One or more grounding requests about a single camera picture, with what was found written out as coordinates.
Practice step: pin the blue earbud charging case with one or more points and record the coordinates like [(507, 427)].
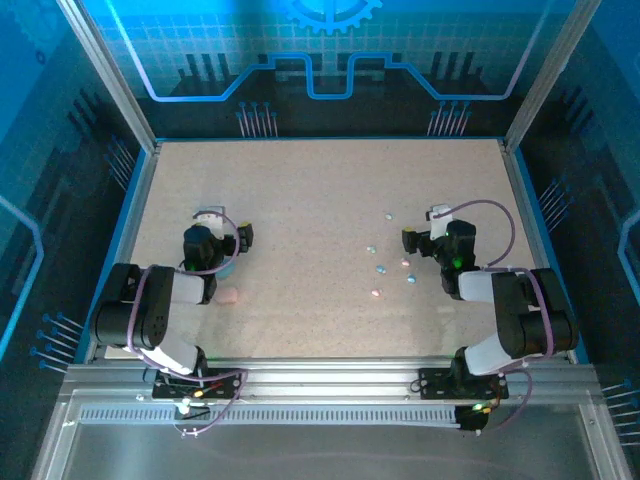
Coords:
[(226, 272)]

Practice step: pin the pink earbud charging case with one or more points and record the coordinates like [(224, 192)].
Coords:
[(228, 296)]

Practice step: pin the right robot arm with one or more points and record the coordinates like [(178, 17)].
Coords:
[(525, 320)]

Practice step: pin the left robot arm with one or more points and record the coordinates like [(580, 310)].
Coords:
[(160, 320)]

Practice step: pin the aluminium mounting beam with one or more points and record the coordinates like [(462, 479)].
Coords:
[(325, 375)]

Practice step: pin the small LED connector module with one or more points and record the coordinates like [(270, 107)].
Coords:
[(186, 407)]

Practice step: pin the black controller box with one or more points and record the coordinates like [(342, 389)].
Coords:
[(472, 420)]

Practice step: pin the grey metal tray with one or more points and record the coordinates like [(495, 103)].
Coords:
[(320, 450)]

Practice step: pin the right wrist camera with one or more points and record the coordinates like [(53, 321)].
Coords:
[(439, 212)]

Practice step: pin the aluminium side rail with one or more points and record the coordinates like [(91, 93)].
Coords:
[(125, 250), (525, 200)]

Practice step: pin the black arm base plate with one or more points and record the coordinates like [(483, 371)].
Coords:
[(227, 387), (435, 384)]

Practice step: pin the aluminium frame post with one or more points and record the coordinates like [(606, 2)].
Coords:
[(550, 75), (111, 75)]

